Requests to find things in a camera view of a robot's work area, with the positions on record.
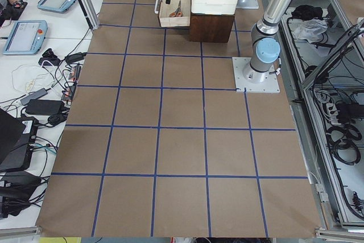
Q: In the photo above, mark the black laptop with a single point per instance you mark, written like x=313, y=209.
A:
x=17, y=136

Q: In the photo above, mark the dark wooden drawer cabinet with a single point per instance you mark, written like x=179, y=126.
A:
x=210, y=28

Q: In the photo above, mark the white drawer handle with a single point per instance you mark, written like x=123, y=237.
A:
x=157, y=6

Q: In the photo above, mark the black power brick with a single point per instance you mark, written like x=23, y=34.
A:
x=44, y=107

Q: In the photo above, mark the orange grey scissors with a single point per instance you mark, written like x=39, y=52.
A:
x=178, y=12

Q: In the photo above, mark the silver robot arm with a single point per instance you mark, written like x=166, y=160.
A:
x=266, y=49

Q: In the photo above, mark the blue teach pendant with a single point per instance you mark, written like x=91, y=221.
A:
x=56, y=6
x=26, y=37

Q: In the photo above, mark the light wooden drawer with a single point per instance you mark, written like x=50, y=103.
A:
x=165, y=10

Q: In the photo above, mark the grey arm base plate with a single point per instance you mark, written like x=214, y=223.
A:
x=248, y=80

